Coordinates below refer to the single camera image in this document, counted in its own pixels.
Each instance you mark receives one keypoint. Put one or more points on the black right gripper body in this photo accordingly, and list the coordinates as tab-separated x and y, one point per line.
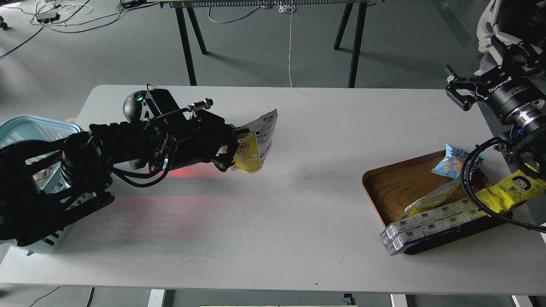
512	96

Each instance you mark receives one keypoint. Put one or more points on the yellow white nut snack pouch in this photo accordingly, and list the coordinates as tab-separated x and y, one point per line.
253	149

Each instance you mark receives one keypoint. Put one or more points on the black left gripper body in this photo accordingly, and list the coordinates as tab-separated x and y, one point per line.
197	134

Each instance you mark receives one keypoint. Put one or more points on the blue chip snack bag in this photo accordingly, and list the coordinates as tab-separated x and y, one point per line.
452	163

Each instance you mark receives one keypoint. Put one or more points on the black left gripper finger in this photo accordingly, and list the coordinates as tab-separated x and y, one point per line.
223	161
238	132

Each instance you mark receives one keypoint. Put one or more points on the yellow cartoon face snack bag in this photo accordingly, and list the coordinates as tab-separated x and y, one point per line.
511	191

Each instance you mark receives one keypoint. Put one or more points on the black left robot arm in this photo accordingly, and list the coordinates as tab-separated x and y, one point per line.
48	185

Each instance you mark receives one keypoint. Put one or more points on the brown wooden tray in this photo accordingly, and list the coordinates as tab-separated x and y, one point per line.
393	187

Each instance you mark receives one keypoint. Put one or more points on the floor power strip with cables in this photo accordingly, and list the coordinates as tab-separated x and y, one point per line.
70	16

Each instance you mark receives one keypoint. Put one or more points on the white office chair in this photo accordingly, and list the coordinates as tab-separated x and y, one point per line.
507	22

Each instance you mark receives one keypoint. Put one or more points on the yellow white flat pouch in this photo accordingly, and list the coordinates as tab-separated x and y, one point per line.
431	200

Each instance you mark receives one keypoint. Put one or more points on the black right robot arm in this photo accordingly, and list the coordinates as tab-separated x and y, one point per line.
527	150

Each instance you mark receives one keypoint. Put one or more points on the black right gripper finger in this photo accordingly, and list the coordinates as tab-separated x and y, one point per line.
522	58
463	91

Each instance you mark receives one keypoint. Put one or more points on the black background table frame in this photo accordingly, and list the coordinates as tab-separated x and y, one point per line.
256	28

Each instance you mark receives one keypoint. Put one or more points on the black barcode scanner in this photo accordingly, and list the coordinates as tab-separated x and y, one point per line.
136	107

